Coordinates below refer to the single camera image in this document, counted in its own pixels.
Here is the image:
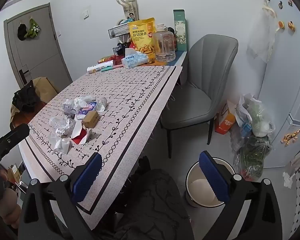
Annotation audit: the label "red white paper wrapper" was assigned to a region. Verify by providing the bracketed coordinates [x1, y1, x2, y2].
[70, 121, 92, 145]

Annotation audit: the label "small brown cardboard box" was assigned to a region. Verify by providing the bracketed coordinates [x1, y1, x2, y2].
[82, 111, 100, 128]

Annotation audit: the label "blue pink wrapper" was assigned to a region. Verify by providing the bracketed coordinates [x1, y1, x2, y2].
[75, 101, 97, 120]

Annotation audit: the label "crushed clear plastic bottle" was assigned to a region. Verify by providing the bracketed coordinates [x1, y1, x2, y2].
[95, 97, 107, 112]

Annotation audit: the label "white tissue front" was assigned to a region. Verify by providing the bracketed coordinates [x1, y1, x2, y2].
[48, 133, 71, 155]

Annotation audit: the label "foil wrapper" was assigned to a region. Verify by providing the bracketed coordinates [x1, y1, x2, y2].
[49, 116, 76, 138]

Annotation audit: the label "white round trash bin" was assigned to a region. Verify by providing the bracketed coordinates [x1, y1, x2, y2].
[185, 157, 237, 208]

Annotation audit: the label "green vegetables plastic bag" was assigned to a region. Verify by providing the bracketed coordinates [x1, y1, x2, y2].
[234, 134, 272, 181]

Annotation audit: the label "black clothing pile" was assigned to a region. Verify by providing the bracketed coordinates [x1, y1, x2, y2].
[12, 80, 41, 113]

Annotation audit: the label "crumpled paper on floor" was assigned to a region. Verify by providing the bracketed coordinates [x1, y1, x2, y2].
[283, 172, 295, 189]

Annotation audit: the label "orange paper bag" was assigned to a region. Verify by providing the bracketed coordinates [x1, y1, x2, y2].
[215, 100, 235, 135]

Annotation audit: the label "person's dark patterned trousers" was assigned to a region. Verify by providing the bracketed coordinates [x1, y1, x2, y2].
[114, 156, 194, 239]

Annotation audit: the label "patterned pink tablecloth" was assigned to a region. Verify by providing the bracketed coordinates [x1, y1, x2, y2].
[19, 66, 182, 228]

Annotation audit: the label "white plastic grocery bag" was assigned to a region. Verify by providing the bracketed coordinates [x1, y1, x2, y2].
[235, 94, 276, 138]

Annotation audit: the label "orange figure magnets cluster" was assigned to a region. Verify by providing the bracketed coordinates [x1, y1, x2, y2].
[281, 129, 300, 147]

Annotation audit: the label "light blue refrigerator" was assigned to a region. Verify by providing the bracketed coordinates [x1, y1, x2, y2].
[259, 0, 300, 168]

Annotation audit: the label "grey door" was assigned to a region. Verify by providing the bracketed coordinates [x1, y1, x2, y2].
[4, 3, 72, 91]

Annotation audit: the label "black hanging cap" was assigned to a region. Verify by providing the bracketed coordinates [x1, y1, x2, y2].
[17, 23, 28, 41]

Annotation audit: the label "teal marker pen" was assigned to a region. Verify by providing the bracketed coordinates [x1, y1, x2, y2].
[101, 66, 115, 72]

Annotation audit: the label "white roll package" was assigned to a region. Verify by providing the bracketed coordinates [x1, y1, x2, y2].
[87, 60, 114, 74]

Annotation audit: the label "green hanging cloth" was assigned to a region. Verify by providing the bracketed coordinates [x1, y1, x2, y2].
[24, 18, 41, 38]

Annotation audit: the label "pink marker pen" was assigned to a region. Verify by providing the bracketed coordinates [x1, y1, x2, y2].
[113, 64, 123, 68]

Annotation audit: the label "grey upholstered chair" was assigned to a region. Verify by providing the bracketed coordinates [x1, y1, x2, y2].
[160, 34, 239, 158]

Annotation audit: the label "red snack packet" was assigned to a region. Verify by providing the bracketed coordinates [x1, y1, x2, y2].
[98, 55, 116, 64]

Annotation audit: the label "blue tissue pack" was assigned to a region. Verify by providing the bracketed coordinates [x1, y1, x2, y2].
[121, 48, 149, 69]

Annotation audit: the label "mesh bag on fridge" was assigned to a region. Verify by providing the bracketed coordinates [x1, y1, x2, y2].
[247, 2, 278, 63]

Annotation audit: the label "clear plastic jar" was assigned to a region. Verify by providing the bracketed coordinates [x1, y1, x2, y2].
[153, 24, 175, 62]

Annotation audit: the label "green tall gift box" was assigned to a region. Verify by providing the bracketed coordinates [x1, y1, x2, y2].
[173, 9, 188, 51]

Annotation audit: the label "yellow snack bag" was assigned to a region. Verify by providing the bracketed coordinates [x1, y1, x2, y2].
[128, 17, 155, 59]

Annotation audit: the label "burger fridge magnet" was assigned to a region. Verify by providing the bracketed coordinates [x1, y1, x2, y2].
[276, 21, 285, 32]

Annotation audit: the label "yellow duck fridge magnet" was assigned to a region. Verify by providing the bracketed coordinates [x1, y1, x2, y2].
[288, 21, 296, 32]

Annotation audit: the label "white paper shopping bag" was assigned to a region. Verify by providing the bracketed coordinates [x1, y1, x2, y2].
[116, 0, 139, 21]

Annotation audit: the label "wire mesh basket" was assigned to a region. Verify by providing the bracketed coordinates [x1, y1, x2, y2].
[108, 23, 129, 38]

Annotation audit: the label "wall light switch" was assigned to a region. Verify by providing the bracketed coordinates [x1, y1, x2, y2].
[82, 9, 89, 20]

